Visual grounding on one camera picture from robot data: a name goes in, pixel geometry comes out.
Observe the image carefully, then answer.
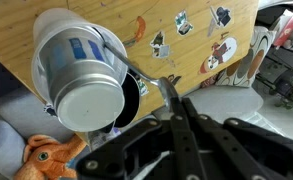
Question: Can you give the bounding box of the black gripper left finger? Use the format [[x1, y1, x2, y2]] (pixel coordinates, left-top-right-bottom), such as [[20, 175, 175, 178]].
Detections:
[[171, 98, 205, 180]]

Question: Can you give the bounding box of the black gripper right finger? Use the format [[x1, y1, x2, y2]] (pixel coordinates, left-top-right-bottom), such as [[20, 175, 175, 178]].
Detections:
[[183, 99, 274, 180]]

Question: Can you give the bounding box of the silver spoon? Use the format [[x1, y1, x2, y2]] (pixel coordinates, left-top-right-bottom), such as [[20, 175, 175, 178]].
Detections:
[[104, 42, 179, 111]]

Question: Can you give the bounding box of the clear plastic cup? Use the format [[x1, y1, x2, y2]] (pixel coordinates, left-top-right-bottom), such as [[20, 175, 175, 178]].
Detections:
[[32, 8, 128, 119]]

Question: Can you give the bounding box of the patterned cushion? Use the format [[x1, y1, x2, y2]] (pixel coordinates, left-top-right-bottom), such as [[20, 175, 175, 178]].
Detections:
[[216, 26, 276, 87]]

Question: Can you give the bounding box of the wooden table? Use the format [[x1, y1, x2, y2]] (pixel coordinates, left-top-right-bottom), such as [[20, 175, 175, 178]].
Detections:
[[0, 0, 260, 144]]

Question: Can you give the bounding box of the orange plush octopus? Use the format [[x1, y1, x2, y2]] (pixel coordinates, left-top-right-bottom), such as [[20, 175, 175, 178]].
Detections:
[[13, 134, 86, 180]]

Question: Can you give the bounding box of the grey sofa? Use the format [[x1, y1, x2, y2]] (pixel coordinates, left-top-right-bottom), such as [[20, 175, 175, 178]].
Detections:
[[0, 84, 293, 180]]

